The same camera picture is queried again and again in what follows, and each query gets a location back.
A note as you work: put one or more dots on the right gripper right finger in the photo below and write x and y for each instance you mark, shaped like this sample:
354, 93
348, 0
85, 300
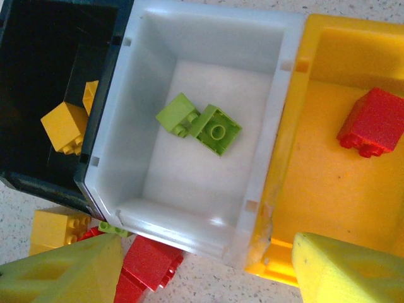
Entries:
347, 274

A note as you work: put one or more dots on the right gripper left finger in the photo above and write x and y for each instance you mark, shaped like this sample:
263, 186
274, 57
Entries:
63, 277

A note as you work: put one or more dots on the yellow lego brick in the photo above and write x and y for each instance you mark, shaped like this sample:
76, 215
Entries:
91, 98
64, 126
52, 227

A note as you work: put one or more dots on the red lego brick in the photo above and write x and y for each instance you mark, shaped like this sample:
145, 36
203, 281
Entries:
372, 121
148, 262
91, 234
126, 292

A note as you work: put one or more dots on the green lego brick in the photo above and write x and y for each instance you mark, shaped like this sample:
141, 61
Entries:
112, 228
175, 115
217, 131

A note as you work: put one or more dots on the yellow plastic bin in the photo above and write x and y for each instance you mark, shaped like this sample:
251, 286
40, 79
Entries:
331, 189

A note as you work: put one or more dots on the white plastic bin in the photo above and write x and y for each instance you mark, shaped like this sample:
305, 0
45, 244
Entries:
205, 176

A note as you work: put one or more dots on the black plastic bin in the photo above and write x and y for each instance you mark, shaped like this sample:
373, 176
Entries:
31, 47

